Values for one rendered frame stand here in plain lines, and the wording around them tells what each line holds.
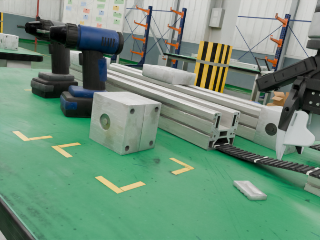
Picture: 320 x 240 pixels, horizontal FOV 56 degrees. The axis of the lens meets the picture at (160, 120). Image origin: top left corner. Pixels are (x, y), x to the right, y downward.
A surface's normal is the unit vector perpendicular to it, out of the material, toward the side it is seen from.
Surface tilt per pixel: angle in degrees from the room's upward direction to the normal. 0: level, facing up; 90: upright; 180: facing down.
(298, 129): 73
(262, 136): 90
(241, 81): 90
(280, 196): 0
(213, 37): 90
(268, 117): 90
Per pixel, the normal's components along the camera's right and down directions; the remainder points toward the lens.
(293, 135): -0.66, -0.23
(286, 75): -0.72, 0.04
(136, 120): 0.74, 0.28
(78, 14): -0.39, 0.17
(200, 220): 0.16, -0.96
